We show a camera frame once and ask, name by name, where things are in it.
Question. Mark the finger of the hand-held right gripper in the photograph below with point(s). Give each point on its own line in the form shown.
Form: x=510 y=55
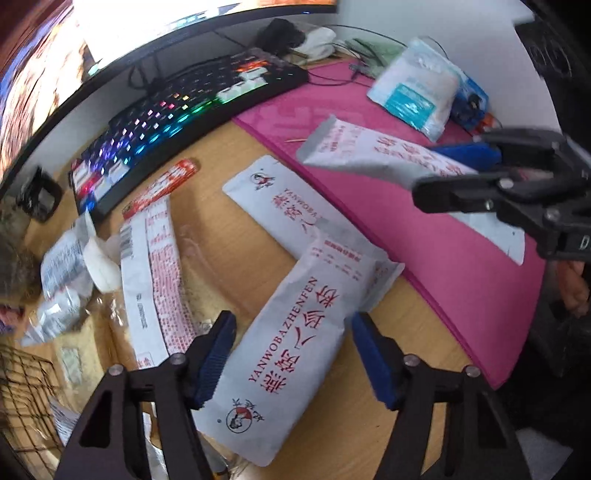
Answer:
x=466 y=156
x=461 y=194

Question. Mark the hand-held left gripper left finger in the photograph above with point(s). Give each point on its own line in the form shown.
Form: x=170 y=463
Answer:
x=216 y=360

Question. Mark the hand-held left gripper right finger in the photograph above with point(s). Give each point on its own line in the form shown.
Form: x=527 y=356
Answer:
x=375 y=362

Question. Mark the white red-print powder packet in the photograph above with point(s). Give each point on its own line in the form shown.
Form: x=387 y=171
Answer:
x=295 y=350
x=286 y=203
x=147 y=286
x=369 y=147

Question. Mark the white round bun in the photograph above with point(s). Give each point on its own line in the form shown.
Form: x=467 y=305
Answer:
x=102 y=265

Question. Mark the person's right hand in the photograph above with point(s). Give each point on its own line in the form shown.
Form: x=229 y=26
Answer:
x=575 y=286

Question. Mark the blue electronic device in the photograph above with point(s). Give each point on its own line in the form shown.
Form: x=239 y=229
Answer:
x=473 y=101

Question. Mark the blue white tissue pack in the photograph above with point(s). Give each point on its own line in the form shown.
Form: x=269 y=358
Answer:
x=415 y=87

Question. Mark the pink desk mat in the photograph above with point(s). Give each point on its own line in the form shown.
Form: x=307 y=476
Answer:
x=369 y=217

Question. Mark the black speaker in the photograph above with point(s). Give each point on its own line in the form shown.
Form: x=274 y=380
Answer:
x=549 y=60

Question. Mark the green mesh item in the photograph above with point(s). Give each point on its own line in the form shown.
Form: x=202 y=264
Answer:
x=376 y=53

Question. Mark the wooden toothpick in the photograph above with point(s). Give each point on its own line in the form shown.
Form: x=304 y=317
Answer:
x=295 y=139

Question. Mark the red and white strip packet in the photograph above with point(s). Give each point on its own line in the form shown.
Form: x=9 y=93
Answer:
x=159 y=187

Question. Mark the white cloth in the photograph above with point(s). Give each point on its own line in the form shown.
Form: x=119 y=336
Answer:
x=318 y=44

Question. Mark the black cloth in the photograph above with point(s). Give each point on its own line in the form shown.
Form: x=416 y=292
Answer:
x=279 y=34

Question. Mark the black clip holder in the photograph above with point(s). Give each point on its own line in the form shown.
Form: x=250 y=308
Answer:
x=39 y=194

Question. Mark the black backlit keyboard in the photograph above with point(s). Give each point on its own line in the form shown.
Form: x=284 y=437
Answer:
x=184 y=115

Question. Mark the curved computer monitor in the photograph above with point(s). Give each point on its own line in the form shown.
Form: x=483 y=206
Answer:
x=55 y=69

